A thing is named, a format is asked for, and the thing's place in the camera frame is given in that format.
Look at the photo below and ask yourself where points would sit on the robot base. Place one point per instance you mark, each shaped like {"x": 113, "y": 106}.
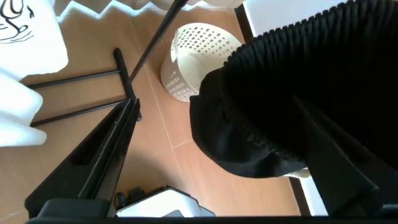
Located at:
{"x": 161, "y": 202}

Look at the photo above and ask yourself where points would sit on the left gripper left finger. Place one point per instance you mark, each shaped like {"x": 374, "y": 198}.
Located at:
{"x": 62, "y": 193}

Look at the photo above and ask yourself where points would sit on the black garment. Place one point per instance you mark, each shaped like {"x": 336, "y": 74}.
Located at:
{"x": 264, "y": 109}

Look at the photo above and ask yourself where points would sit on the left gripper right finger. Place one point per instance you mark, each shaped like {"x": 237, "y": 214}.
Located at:
{"x": 342, "y": 180}

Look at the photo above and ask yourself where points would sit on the white laundry basket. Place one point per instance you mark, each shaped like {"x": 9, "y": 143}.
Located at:
{"x": 186, "y": 62}

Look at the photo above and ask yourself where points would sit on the black clothes rack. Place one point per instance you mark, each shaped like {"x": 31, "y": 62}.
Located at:
{"x": 122, "y": 71}

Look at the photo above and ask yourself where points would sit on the white printed t-shirt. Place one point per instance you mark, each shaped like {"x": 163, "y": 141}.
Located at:
{"x": 25, "y": 56}

